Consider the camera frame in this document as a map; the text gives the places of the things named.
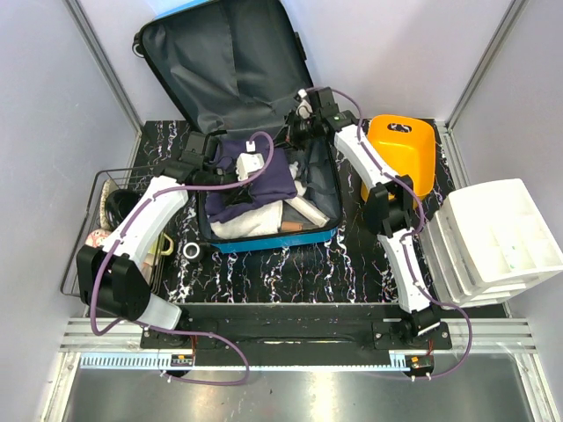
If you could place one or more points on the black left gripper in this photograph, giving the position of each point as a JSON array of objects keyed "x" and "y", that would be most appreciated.
[{"x": 243, "y": 190}]

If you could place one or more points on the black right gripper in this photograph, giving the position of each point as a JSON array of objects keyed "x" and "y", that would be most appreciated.
[{"x": 290, "y": 134}]

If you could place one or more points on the purple garment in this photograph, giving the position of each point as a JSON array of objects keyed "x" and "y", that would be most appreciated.
[{"x": 275, "y": 183}]

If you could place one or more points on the white towel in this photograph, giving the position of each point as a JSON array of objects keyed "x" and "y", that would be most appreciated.
[{"x": 263, "y": 221}]

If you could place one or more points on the orange plastic basket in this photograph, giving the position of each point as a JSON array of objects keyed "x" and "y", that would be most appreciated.
[{"x": 407, "y": 145}]

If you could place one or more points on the blue fish-print suitcase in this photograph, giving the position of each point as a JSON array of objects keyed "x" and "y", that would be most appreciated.
[{"x": 236, "y": 67}]

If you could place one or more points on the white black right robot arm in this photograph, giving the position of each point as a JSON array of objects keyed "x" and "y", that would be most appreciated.
[{"x": 392, "y": 211}]

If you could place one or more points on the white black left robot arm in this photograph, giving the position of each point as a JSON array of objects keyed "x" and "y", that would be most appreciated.
[{"x": 110, "y": 276}]

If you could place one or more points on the white pink-tipped bottle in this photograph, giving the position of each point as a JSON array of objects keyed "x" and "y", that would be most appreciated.
[{"x": 294, "y": 169}]

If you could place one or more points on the white cosmetic tube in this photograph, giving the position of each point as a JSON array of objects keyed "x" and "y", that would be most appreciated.
[{"x": 309, "y": 211}]

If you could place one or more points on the brown small tube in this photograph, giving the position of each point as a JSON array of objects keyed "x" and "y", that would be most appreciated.
[{"x": 291, "y": 227}]

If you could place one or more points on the black bowl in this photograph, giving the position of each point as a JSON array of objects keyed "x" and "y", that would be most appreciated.
[{"x": 119, "y": 203}]

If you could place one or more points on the pale yellow mug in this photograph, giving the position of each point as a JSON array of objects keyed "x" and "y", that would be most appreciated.
[{"x": 158, "y": 250}]

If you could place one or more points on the pink patterned cup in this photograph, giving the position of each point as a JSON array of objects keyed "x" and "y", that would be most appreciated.
[{"x": 97, "y": 237}]

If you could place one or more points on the white divided organizer tray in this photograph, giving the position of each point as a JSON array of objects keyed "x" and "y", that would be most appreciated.
[{"x": 488, "y": 243}]

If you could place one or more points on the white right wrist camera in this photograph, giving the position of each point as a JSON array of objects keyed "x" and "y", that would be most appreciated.
[{"x": 304, "y": 109}]

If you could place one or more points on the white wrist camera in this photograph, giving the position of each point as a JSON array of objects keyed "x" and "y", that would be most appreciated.
[
  {"x": 249, "y": 161},
  {"x": 304, "y": 109}
]

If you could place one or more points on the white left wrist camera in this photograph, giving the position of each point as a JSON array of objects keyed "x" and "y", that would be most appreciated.
[{"x": 249, "y": 161}]

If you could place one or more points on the black wire dish rack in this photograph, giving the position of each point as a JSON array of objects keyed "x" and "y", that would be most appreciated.
[{"x": 136, "y": 179}]

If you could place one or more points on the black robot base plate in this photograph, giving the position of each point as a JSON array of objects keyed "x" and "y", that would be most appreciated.
[{"x": 375, "y": 326}]

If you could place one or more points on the aluminium frame rail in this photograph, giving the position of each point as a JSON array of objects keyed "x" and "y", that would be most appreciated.
[{"x": 123, "y": 347}]

